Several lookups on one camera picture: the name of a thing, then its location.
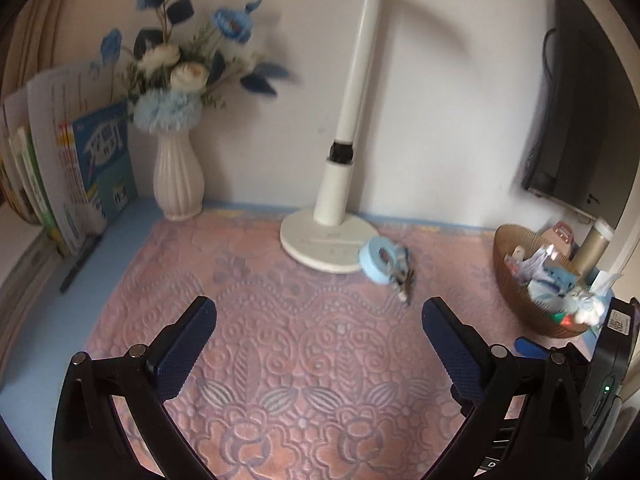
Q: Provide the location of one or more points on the blue and white artificial flowers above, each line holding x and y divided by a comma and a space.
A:
170, 75

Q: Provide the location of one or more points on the grey white plush toy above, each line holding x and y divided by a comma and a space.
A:
585, 307

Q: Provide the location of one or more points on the white blue wrapped packet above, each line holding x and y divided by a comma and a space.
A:
514, 260

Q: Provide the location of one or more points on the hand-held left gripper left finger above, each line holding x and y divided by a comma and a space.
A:
187, 350

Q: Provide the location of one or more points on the blue tape roll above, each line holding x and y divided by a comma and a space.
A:
375, 262

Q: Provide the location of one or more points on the brown ribbed bowl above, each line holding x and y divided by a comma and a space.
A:
520, 300

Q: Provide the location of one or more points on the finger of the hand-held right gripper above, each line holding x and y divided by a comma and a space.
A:
530, 349

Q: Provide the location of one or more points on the small pink toy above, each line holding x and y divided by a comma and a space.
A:
557, 240

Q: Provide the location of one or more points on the black wall television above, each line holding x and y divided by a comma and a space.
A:
575, 110

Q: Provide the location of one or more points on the white ribbed vase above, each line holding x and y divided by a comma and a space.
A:
177, 180

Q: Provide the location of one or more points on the white door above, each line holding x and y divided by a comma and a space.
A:
625, 245

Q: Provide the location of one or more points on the gold thermos bottle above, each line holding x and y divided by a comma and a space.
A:
592, 250

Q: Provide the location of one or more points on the small red item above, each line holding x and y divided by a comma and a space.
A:
566, 318

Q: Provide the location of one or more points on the pink embossed table mat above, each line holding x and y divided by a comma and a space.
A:
300, 335

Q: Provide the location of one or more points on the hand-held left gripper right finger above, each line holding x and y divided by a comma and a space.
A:
455, 355

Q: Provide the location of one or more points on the row of books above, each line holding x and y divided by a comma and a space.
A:
75, 160

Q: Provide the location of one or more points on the blue tissue pack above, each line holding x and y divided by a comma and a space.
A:
602, 285

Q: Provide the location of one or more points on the beige curtain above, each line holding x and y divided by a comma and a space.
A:
40, 25

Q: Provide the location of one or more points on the white desk lamp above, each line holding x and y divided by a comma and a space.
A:
350, 110

